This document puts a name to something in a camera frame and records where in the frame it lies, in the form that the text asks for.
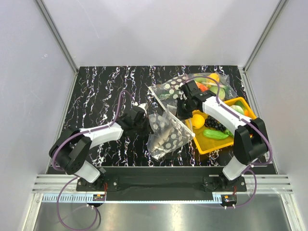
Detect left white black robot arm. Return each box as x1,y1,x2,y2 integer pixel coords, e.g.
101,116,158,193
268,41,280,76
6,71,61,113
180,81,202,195
49,103,153,191

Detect yellow plastic tray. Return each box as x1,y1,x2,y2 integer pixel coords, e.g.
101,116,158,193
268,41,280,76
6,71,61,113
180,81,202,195
185,97,257,154

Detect right small connector board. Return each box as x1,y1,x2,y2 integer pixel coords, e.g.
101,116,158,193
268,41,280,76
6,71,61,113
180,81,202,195
222,194,237,206

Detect clear zip bag with lemon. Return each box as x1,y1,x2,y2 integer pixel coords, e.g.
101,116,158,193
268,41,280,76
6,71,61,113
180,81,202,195
147,105,195,160

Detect black fake grape bunch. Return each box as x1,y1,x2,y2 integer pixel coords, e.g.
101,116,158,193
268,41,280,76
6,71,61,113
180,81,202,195
205,115,226,132

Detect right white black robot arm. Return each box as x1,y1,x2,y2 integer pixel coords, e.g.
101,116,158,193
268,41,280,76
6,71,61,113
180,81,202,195
176,80,271,191

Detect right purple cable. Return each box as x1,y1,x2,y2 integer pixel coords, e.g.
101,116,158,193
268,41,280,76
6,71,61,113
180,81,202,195
185,74,273,208

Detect purple cable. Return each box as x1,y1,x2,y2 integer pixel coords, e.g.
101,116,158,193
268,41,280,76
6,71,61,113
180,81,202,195
185,74,273,208
51,90,140,230

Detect grey fake fish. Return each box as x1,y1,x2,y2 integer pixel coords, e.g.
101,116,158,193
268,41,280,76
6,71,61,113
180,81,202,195
150,128,175,150

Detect yellow fake lemon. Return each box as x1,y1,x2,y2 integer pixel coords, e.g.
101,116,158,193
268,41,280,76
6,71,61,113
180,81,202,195
191,114,205,129

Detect clear bag of fake fruit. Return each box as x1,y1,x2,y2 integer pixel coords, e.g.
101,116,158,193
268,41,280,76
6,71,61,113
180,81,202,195
188,73,237,101

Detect green fake bok choy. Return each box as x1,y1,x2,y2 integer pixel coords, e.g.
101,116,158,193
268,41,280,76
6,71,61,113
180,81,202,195
230,101,246,115

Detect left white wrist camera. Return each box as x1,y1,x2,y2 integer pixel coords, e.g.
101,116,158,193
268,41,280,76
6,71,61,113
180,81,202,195
133,102,149,113

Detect clear zip bag with mushroom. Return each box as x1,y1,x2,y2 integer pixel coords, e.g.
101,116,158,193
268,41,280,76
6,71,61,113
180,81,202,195
148,74,188,116

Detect slotted white cable duct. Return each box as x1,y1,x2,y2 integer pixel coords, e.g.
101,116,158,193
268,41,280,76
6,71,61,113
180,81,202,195
42,192,222,204

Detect small connector board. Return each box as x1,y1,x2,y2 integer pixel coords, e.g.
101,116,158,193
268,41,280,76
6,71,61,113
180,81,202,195
93,193,106,201
222,194,237,206

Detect green fake bitter gourd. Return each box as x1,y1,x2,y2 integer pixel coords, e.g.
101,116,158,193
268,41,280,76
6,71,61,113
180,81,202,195
203,129,229,140

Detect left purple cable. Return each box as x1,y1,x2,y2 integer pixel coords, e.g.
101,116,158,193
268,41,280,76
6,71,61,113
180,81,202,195
51,90,140,230

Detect left small connector board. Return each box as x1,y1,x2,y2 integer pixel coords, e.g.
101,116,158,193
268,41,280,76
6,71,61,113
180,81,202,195
93,193,106,201

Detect black marble pattern mat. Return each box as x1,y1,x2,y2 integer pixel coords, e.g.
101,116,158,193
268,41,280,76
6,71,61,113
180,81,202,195
63,65,247,167

